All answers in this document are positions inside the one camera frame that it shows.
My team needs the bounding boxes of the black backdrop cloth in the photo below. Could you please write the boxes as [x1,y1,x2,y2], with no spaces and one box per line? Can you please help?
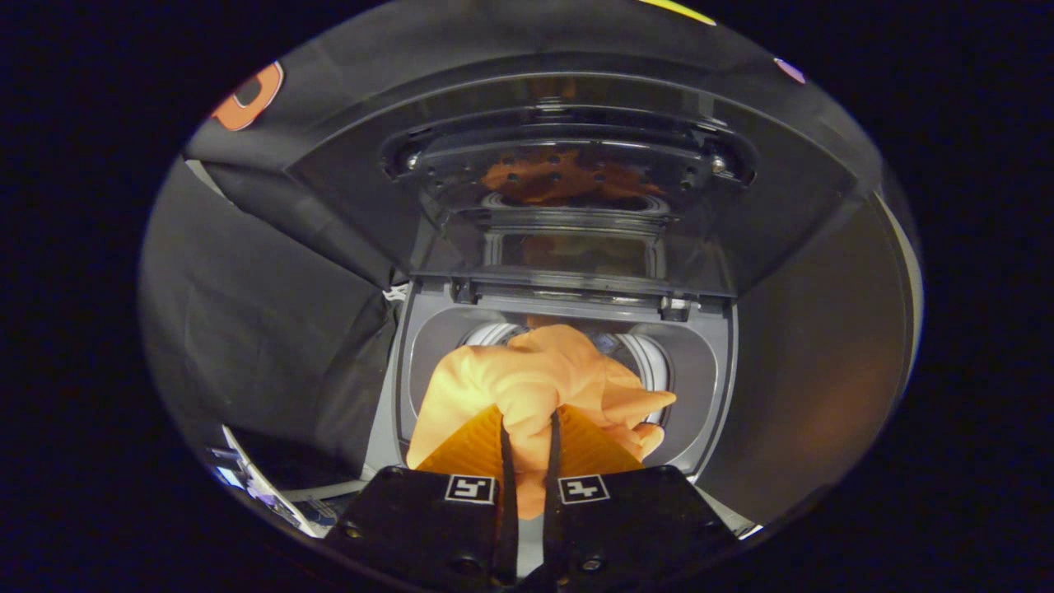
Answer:
[138,0,886,480]

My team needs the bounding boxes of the orange garment clothes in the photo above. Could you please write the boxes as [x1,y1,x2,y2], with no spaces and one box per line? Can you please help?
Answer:
[406,324,678,521]

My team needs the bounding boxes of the white and blue board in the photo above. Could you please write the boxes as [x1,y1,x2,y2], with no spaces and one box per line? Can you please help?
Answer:
[206,424,324,538]

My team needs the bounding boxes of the dark transparent washing machine lid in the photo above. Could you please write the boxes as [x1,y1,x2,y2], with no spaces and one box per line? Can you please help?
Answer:
[284,72,861,299]

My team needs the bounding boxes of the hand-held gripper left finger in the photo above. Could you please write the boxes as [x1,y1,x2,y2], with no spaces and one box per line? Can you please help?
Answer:
[324,404,521,587]

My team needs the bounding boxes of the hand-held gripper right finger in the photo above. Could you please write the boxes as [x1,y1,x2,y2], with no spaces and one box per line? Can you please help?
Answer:
[527,404,744,589]

